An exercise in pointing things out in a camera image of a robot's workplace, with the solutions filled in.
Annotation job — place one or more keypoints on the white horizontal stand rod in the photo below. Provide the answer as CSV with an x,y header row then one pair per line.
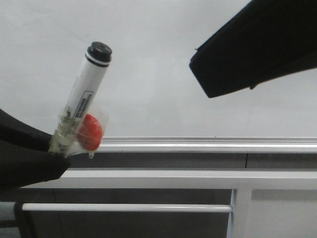
x,y
127,207

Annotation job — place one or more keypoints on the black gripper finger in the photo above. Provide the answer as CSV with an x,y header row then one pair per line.
x,y
18,133
20,166
265,40

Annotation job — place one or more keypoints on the red round magnet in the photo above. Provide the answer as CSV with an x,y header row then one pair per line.
x,y
90,134

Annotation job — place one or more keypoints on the white whiteboard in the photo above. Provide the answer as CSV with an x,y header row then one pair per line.
x,y
153,101

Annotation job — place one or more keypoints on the white whiteboard marker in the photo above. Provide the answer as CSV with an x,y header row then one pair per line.
x,y
95,64

